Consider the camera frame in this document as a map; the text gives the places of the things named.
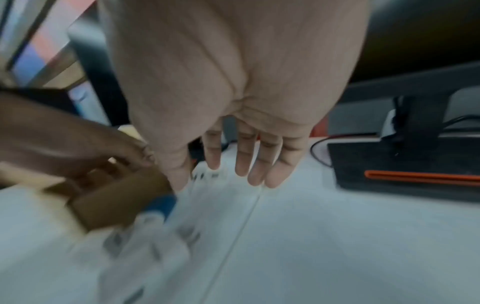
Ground person's right hand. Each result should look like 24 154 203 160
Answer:
98 0 371 192

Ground person's left hand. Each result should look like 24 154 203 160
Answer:
63 124 156 186

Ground brown cardboard box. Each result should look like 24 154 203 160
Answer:
44 164 177 235

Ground person's left forearm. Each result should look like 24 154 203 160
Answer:
0 91 113 179

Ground black chair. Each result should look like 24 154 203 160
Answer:
66 19 130 127

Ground white and blue plastic package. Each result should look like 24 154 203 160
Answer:
65 193 205 304

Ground white power strip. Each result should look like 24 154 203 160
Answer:
186 142 265 197

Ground white plug adapter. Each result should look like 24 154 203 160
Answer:
379 109 400 142

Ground black monitor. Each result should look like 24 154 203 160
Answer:
343 0 480 90

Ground black monitor stand neck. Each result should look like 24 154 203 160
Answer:
391 94 451 145

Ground orange strip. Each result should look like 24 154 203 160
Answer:
364 170 480 183

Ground black cable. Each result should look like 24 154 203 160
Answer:
309 135 380 168

